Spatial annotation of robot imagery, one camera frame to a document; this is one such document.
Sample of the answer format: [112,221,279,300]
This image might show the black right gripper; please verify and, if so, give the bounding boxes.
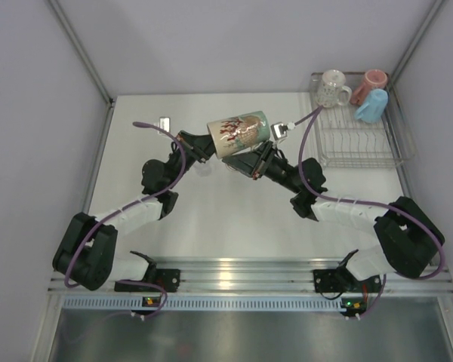
[223,140,303,195]

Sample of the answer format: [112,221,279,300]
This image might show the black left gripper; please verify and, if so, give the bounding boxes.
[165,130,228,190]

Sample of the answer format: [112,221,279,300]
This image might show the beige tall patterned mug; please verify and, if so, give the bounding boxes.
[207,111,270,159]

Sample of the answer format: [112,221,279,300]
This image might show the white mug orange inside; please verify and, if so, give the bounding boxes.
[314,69,353,109]

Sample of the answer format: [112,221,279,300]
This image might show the light blue white cup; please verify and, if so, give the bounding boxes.
[354,88,389,124]

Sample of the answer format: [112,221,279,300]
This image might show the pink patterned mug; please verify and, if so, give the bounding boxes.
[350,69,388,106]

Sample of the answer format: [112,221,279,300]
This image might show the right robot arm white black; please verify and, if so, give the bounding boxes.
[222,141,445,291]

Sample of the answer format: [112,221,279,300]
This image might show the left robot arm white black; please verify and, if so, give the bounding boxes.
[52,131,215,291]

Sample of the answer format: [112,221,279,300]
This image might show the clear glass cup left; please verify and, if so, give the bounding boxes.
[196,164,213,177]

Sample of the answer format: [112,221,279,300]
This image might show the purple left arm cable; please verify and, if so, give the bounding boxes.
[63,121,186,316]

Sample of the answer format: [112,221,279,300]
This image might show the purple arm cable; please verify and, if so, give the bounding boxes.
[63,121,186,316]
[288,106,446,316]

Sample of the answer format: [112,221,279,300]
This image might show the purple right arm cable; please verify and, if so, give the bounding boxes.
[288,106,446,316]

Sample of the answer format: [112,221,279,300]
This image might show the metal wire dish rack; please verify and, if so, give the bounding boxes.
[313,81,416,168]

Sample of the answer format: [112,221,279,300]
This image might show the aluminium mounting rail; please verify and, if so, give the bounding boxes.
[48,256,453,295]

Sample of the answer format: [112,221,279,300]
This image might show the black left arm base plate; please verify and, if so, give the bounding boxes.
[114,268,181,293]

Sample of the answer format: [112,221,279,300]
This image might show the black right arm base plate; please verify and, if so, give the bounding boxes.
[313,268,359,300]

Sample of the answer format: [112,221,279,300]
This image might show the grey slotted cable duct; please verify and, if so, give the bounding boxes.
[63,295,346,312]

